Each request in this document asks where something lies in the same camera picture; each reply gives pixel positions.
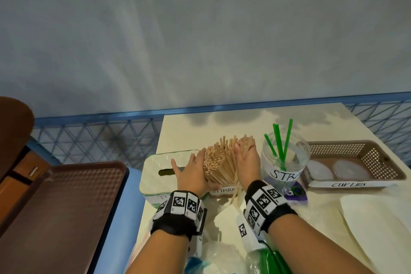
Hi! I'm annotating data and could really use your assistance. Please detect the person's right hand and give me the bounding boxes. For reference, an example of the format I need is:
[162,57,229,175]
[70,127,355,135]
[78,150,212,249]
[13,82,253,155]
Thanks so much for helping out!
[235,136,262,192]

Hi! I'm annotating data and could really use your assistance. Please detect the green straw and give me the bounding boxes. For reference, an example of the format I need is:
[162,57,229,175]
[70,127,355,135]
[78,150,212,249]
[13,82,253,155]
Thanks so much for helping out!
[283,119,293,159]
[264,133,287,171]
[273,123,284,159]

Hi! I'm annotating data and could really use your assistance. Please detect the black marker wristband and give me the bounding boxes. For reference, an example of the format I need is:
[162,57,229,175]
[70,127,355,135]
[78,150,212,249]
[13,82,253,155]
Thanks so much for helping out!
[150,190,208,241]
[243,180,299,236]

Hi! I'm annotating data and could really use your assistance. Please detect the clear labelled stirrer holder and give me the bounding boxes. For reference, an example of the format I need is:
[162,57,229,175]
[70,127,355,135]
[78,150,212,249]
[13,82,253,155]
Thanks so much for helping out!
[209,183,241,199]

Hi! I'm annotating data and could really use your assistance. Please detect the purple packet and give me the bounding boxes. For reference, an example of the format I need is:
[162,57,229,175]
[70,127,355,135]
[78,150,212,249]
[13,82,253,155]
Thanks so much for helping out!
[282,182,309,204]

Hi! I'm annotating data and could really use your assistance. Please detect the clear labelled plastic cup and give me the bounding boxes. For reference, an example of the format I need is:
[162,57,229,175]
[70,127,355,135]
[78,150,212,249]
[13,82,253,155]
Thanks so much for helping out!
[260,134,311,195]

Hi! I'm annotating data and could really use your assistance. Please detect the person's left hand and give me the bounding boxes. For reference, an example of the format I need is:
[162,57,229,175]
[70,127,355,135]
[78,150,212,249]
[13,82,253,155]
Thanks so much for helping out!
[171,148,223,200]

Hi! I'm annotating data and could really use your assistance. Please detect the clear plastic bag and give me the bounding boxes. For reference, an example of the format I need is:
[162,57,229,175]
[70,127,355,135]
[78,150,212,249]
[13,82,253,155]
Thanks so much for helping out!
[198,238,257,274]

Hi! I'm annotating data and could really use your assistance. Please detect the white tissue box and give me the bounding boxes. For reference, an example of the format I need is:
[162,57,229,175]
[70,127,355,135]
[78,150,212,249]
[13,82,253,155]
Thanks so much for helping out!
[143,149,210,207]

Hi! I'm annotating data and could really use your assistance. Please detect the brown plastic basket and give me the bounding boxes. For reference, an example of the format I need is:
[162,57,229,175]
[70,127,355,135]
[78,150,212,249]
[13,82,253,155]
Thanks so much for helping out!
[300,140,407,190]

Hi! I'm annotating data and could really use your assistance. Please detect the white paper label strip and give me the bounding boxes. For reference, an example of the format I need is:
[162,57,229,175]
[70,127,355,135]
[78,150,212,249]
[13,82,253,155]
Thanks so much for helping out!
[308,180,398,189]

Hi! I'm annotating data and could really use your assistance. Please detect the bundle of wooden stirrers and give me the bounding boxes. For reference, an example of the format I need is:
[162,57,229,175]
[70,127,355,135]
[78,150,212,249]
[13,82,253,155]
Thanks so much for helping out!
[204,135,255,188]

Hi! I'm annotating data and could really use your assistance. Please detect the brown plastic tray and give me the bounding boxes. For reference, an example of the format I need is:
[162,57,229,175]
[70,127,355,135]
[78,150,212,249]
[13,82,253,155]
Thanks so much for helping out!
[0,161,130,274]

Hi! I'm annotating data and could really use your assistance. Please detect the person's left forearm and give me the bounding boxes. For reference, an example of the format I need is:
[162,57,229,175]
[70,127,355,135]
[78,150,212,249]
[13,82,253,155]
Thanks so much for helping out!
[125,228,200,274]

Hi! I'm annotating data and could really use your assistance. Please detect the person's right forearm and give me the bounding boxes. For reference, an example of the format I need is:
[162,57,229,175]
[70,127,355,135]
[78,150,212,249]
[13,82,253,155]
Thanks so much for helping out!
[266,214,377,274]

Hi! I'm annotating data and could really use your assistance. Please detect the brown wooden chair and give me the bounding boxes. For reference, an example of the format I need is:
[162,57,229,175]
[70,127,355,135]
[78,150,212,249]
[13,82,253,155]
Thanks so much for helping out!
[0,96,52,223]

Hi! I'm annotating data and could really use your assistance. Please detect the loose wooden stirrer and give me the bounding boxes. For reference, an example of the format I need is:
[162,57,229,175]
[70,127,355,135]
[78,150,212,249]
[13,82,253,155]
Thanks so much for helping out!
[229,183,245,208]

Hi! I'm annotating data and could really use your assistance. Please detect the green straw packet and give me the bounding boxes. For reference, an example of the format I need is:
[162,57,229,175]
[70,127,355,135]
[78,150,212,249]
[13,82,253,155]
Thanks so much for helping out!
[247,241,293,274]

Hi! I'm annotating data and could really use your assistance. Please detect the clear cup lid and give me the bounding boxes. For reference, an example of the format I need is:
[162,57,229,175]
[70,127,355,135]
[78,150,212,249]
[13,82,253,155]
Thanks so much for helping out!
[332,159,372,182]
[306,159,333,182]

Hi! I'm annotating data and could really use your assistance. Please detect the blue lattice railing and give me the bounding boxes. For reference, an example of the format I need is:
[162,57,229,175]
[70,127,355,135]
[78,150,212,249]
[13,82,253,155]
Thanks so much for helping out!
[30,92,411,170]

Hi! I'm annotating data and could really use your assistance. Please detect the white paper napkins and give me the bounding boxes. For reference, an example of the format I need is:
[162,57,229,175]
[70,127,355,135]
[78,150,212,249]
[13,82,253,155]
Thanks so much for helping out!
[340,193,411,273]

